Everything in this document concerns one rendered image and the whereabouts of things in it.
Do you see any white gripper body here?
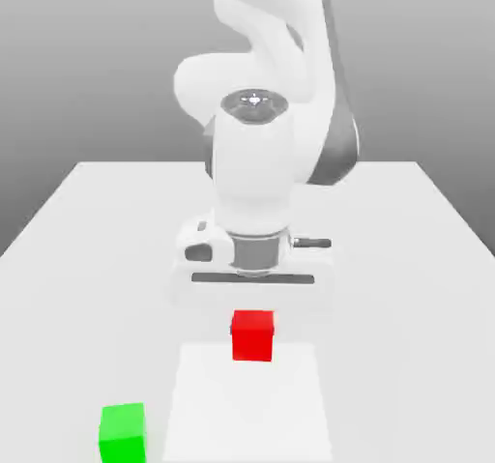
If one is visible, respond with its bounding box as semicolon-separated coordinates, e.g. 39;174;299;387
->
170;254;336;312

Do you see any small red cube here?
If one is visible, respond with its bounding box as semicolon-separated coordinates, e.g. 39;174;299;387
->
230;309;276;362

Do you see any small green cube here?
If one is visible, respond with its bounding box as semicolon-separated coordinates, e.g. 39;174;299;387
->
98;401;148;463

